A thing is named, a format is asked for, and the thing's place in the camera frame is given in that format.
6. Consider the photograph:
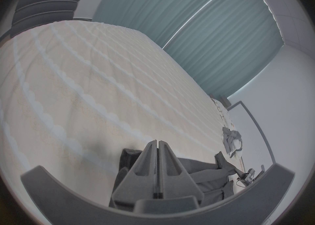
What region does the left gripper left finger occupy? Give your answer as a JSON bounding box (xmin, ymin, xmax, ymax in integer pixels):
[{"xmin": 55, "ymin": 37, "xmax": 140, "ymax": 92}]
[{"xmin": 111, "ymin": 140, "xmax": 158, "ymax": 201}]

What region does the black T-shirt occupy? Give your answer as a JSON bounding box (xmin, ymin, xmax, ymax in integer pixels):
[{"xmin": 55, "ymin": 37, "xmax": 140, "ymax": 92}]
[{"xmin": 108, "ymin": 148, "xmax": 243, "ymax": 207}]

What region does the blue-green curtain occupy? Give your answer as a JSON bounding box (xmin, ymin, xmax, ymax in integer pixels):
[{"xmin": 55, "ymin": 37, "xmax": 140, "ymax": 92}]
[
  {"xmin": 164, "ymin": 0, "xmax": 284, "ymax": 99},
  {"xmin": 92, "ymin": 0, "xmax": 243, "ymax": 48}
]

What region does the bed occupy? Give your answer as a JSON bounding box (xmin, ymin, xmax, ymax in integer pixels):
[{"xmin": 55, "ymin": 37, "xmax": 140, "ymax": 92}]
[{"xmin": 0, "ymin": 0, "xmax": 246, "ymax": 207}]

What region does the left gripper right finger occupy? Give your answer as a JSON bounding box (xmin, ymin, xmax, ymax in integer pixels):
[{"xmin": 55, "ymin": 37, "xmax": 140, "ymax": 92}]
[{"xmin": 157, "ymin": 140, "xmax": 204, "ymax": 201}]

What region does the pile of clothes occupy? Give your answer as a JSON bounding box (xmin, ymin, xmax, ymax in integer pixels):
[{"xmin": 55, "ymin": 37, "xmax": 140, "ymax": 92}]
[{"xmin": 222, "ymin": 127, "xmax": 244, "ymax": 158}]

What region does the white door with grey frame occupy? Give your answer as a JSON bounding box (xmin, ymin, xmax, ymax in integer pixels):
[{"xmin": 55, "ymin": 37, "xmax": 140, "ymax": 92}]
[{"xmin": 226, "ymin": 100, "xmax": 276, "ymax": 170}]

